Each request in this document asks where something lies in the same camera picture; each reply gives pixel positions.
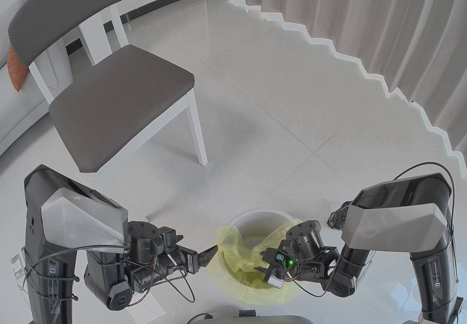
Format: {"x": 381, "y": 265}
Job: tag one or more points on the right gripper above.
{"x": 288, "y": 273}

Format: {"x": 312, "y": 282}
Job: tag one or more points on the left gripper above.
{"x": 182, "y": 262}

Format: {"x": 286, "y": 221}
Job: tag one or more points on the yellow plastic bag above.
{"x": 233, "y": 242}

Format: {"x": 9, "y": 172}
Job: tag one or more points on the black plastic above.
{"x": 337, "y": 220}

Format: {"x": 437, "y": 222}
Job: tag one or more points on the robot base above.
{"x": 277, "y": 320}

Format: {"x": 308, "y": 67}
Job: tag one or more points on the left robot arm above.
{"x": 80, "y": 216}

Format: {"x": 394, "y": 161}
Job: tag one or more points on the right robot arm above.
{"x": 394, "y": 227}

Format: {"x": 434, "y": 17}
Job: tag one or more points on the white trash bin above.
{"x": 255, "y": 216}

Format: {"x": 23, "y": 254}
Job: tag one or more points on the grey and white chair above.
{"x": 120, "y": 96}

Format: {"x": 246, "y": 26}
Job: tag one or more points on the white sofa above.
{"x": 14, "y": 114}

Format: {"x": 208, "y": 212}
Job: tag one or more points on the orange pillow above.
{"x": 17, "y": 67}

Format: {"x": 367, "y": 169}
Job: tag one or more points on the white curtain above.
{"x": 365, "y": 5}

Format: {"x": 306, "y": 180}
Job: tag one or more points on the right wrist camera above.
{"x": 276, "y": 256}

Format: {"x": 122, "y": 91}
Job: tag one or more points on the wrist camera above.
{"x": 276, "y": 256}
{"x": 168, "y": 237}

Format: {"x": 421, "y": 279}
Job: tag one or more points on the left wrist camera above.
{"x": 168, "y": 237}

